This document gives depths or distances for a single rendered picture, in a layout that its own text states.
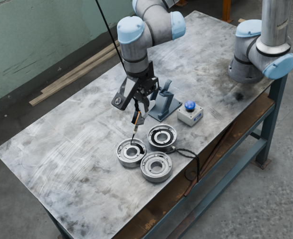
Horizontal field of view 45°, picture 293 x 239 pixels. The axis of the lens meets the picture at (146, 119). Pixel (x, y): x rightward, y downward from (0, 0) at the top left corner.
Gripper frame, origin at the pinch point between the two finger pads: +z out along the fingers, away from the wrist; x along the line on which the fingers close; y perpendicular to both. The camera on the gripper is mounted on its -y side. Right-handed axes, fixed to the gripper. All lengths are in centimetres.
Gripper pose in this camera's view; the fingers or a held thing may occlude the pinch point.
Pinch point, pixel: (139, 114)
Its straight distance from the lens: 120.9
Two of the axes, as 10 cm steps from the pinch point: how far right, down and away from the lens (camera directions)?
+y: 6.9, -5.9, 4.2
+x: -7.1, -4.6, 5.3
